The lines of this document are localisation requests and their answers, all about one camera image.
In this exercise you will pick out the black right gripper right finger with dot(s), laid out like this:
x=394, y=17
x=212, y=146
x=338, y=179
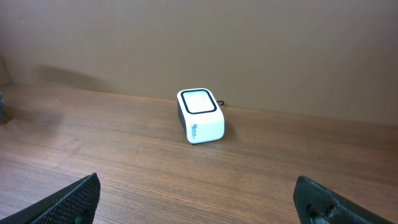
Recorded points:
x=315, y=203

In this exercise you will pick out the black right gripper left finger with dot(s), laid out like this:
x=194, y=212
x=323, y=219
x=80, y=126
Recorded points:
x=74, y=204

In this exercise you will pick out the white barcode scanner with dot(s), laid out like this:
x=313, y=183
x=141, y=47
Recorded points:
x=200, y=115

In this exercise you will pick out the grey plastic mesh basket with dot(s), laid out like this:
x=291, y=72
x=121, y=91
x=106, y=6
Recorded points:
x=2, y=116

